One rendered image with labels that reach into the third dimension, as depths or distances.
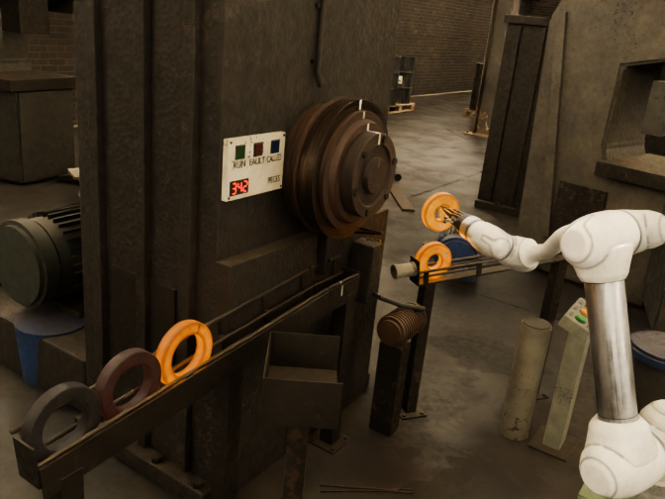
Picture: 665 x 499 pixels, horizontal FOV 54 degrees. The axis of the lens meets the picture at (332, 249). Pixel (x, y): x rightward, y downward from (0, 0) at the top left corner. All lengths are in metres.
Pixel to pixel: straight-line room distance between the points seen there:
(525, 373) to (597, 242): 1.12
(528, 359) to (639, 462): 0.93
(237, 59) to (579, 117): 3.15
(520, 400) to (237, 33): 1.81
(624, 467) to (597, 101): 3.10
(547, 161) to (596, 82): 0.60
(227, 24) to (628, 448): 1.52
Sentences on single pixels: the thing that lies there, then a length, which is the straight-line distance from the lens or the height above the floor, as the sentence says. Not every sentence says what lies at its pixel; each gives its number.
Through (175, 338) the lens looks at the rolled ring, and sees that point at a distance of 1.75.
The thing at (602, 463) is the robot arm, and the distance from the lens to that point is 1.91.
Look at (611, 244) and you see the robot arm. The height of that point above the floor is 1.12.
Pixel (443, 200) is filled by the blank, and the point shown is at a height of 0.96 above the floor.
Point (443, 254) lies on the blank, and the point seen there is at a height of 0.74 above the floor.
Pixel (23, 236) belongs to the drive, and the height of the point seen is 0.64.
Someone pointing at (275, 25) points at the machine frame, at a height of 1.55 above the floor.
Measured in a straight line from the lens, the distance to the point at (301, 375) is 1.93.
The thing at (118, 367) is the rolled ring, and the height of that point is 0.76.
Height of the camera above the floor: 1.59
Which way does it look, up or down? 19 degrees down
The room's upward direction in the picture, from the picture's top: 6 degrees clockwise
